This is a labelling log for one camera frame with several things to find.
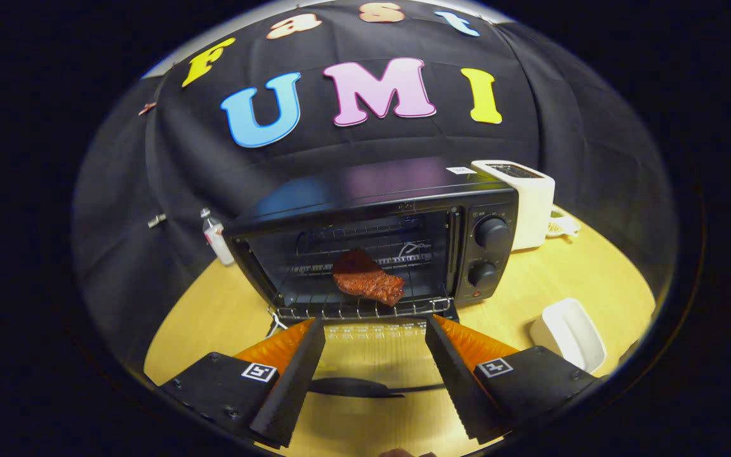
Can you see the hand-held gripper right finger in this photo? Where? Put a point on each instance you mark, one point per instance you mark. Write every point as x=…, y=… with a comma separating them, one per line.
x=460, y=381

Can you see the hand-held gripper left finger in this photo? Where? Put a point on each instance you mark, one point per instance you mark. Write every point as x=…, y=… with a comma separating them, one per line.
x=292, y=381

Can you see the white toaster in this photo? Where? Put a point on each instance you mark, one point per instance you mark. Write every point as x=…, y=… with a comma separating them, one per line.
x=533, y=209

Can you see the white divided dish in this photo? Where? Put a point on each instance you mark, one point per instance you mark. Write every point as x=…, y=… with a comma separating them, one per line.
x=565, y=225

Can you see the black toaster oven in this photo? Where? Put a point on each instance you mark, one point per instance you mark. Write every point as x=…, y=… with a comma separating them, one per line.
x=372, y=184

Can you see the pink clip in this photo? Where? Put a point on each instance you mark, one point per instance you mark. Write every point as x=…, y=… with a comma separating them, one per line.
x=147, y=108

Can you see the clear plastic bottle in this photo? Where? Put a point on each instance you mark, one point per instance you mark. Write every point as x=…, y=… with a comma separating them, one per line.
x=218, y=244

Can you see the white rectangular dish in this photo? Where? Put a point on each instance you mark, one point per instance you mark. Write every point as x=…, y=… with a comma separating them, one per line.
x=562, y=327

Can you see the brown steak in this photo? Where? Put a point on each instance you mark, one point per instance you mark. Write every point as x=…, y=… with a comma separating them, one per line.
x=365, y=279

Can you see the white clip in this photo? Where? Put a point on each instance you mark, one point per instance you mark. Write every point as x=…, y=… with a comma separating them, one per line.
x=157, y=220

